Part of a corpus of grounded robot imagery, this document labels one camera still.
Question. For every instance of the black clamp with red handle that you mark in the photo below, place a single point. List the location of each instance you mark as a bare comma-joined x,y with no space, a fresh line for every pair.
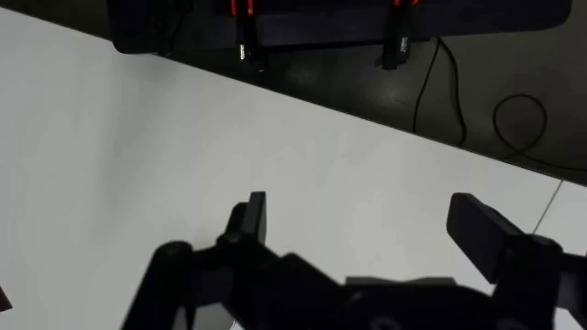
248,46

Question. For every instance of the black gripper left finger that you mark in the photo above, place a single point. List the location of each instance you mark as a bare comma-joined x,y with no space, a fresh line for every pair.
248,220

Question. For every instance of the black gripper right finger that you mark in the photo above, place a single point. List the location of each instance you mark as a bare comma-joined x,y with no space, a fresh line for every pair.
485,235

